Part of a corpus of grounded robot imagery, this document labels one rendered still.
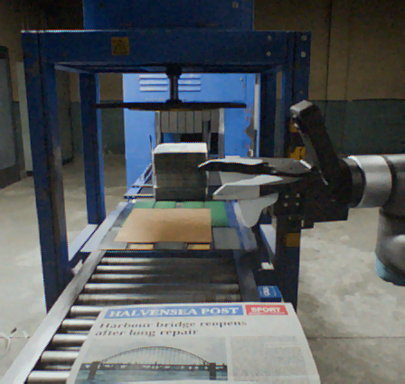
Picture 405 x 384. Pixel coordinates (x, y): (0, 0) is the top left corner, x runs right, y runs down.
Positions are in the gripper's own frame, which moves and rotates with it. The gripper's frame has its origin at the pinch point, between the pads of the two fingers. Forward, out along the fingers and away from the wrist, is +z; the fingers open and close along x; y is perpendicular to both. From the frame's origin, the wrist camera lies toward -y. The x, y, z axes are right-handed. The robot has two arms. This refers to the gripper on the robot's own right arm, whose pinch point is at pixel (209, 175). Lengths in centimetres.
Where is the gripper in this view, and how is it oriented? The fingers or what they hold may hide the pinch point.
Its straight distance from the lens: 52.8
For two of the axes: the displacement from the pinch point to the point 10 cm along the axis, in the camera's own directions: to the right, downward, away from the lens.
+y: 0.0, 9.4, 3.3
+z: -9.9, 0.5, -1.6
